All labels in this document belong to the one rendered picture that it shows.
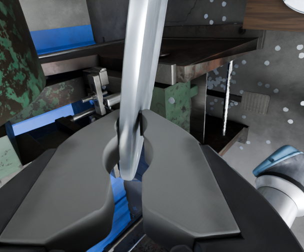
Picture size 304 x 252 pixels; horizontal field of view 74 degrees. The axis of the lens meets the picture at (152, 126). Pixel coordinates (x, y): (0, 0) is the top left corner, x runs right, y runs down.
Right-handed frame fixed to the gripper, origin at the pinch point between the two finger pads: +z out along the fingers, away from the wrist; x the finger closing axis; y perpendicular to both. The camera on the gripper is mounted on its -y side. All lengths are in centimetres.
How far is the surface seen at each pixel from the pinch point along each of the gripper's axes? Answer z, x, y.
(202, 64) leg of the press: 54, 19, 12
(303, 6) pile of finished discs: 52, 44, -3
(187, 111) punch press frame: 57, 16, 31
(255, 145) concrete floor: 82, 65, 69
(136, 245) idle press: 91, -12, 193
